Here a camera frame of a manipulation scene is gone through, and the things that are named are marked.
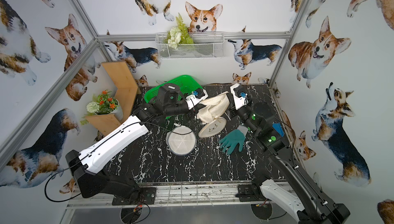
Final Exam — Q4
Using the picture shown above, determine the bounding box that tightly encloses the cream mesh laundry bag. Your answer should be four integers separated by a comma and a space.
197, 91, 230, 138

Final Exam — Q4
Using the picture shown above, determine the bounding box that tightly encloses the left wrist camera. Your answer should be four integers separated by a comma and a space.
186, 88, 208, 110

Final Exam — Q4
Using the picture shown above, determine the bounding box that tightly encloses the green plastic basket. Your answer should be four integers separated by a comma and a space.
144, 75, 208, 118

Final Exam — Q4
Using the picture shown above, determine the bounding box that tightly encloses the wooden shelf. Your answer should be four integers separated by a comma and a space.
81, 61, 141, 135

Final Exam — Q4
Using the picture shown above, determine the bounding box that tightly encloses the white wire wall basket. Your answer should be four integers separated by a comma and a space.
155, 33, 225, 59

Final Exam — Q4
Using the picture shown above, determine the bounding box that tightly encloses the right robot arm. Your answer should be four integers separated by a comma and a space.
234, 102, 350, 224

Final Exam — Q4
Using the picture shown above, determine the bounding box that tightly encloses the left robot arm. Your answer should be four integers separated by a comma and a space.
66, 83, 207, 200

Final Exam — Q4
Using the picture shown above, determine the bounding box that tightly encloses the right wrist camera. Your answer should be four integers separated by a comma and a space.
230, 83, 247, 110

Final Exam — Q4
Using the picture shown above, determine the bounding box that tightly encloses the white flower fern bouquet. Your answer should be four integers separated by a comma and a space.
163, 14, 194, 49

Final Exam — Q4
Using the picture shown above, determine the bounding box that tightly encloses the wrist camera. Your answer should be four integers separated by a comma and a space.
186, 88, 208, 110
230, 83, 247, 110

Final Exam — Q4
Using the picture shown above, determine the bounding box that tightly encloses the green rubber glove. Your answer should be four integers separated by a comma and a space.
219, 125, 249, 155

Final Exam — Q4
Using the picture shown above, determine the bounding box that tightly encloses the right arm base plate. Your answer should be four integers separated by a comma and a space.
235, 184, 266, 202

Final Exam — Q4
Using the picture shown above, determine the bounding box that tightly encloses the potted flower plant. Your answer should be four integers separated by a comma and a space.
85, 90, 124, 120

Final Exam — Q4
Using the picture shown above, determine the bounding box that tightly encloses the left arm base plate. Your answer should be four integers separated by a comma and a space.
112, 187, 157, 206

